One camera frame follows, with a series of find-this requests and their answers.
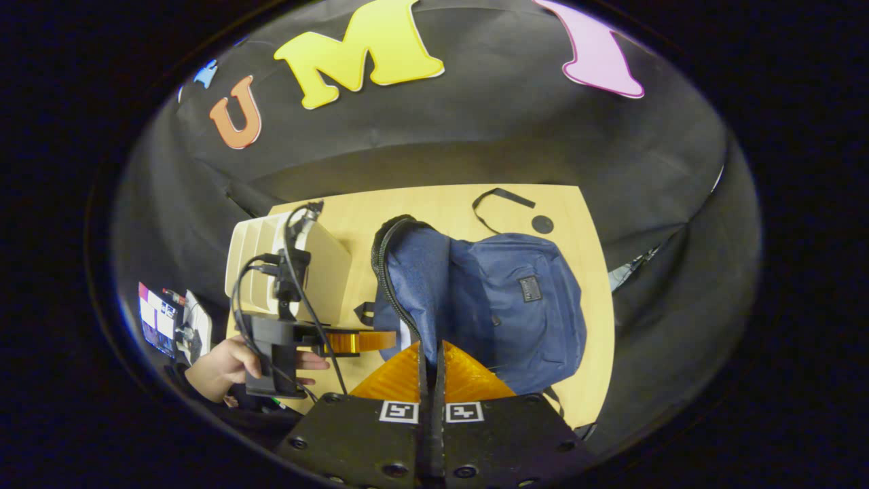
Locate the small red object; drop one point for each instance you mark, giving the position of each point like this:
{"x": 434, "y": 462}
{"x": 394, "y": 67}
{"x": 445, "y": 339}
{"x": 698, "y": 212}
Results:
{"x": 174, "y": 296}

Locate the black table grommet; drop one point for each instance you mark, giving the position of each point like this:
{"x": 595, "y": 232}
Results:
{"x": 543, "y": 225}

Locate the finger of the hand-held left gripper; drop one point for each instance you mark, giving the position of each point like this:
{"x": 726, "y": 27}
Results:
{"x": 360, "y": 341}

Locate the blue schoolbag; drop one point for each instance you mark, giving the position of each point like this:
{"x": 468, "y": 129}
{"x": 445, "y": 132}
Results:
{"x": 502, "y": 305}

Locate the white bookshelf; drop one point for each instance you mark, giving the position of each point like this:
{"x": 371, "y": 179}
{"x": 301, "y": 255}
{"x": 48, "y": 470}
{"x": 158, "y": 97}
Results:
{"x": 329, "y": 272}

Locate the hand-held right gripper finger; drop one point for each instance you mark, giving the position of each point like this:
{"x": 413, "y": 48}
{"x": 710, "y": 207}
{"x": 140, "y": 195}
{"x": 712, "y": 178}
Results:
{"x": 425, "y": 421}
{"x": 438, "y": 421}

